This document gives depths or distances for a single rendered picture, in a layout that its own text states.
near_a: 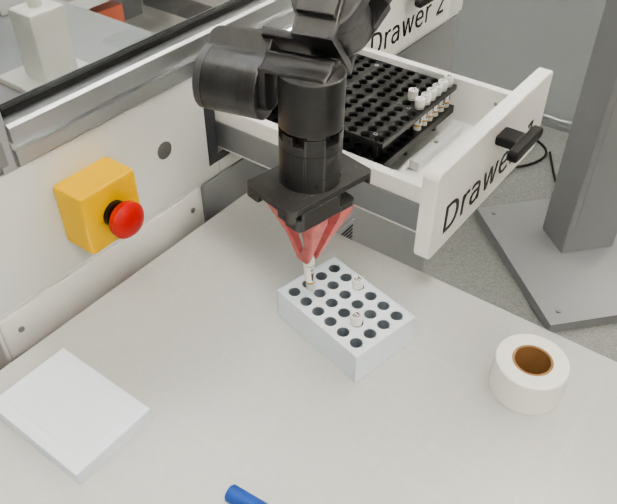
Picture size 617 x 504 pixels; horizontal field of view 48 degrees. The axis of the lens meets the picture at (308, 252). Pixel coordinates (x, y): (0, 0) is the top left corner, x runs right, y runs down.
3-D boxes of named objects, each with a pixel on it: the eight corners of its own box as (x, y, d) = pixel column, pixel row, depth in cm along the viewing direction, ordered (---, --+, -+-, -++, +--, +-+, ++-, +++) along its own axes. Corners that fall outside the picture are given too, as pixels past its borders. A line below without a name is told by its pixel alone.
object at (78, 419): (153, 418, 66) (150, 408, 65) (80, 485, 61) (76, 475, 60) (66, 357, 72) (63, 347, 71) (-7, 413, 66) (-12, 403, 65)
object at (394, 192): (519, 137, 91) (529, 95, 87) (421, 237, 75) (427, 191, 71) (279, 56, 109) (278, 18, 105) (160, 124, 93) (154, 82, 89)
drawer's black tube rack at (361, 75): (450, 129, 92) (457, 84, 87) (378, 191, 81) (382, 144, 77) (315, 82, 102) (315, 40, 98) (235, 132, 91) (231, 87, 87)
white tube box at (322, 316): (412, 341, 73) (416, 316, 71) (354, 382, 69) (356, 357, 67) (333, 280, 81) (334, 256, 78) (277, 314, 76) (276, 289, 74)
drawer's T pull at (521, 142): (542, 136, 78) (545, 125, 78) (514, 166, 74) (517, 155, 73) (512, 126, 80) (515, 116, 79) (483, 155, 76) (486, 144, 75)
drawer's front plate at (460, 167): (535, 146, 92) (554, 68, 85) (426, 262, 74) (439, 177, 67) (522, 141, 93) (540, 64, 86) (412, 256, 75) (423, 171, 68)
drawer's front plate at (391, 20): (448, 17, 124) (457, -47, 117) (359, 77, 107) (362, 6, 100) (440, 15, 125) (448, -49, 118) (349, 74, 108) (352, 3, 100)
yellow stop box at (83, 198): (149, 225, 76) (139, 169, 71) (97, 259, 71) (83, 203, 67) (117, 208, 78) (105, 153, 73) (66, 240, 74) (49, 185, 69)
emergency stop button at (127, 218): (151, 228, 73) (145, 197, 70) (121, 248, 70) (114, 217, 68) (131, 218, 74) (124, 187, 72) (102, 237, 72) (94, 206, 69)
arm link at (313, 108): (333, 80, 53) (357, 50, 57) (252, 64, 55) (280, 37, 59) (330, 156, 58) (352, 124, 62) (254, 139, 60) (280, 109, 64)
